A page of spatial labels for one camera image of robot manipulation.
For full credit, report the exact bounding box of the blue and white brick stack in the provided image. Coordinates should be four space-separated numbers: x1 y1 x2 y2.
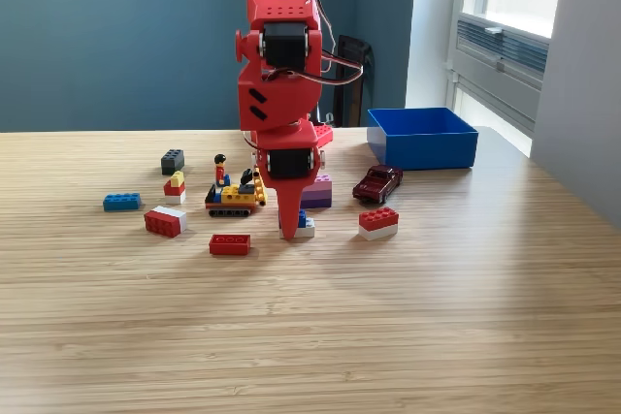
278 209 317 239

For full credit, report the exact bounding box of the dark red toy car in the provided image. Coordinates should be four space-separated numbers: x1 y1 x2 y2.
351 164 405 206

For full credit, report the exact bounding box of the blue plastic bin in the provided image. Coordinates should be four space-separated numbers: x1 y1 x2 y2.
366 107 479 172

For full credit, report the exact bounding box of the pink and purple brick stack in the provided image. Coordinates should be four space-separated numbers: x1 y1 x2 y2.
299 174 334 210

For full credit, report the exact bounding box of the small yellow toy digger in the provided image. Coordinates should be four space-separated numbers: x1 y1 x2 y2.
204 165 270 218

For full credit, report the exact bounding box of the toy figure red shirt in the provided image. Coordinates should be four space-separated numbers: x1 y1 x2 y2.
213 153 232 188

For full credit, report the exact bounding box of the red building brick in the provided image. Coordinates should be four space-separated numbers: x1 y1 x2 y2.
208 233 252 256

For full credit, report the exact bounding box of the dark folded chair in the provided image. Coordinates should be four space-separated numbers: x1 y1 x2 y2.
322 34 376 128

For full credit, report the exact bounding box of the red on white brick stack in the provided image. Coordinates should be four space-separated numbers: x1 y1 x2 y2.
358 207 401 241

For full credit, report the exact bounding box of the yellow red white brick stack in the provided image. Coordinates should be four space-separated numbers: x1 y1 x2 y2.
163 170 187 206

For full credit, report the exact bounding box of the black building brick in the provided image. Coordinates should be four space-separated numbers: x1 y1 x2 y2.
160 147 186 176

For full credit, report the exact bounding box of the red and white tipped brick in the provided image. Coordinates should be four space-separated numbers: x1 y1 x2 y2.
143 205 188 239

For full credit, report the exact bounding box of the blue flat building brick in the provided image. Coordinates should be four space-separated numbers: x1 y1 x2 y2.
102 192 143 213

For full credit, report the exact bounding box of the grey window vent unit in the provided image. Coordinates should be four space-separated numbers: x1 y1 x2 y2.
448 15 550 132

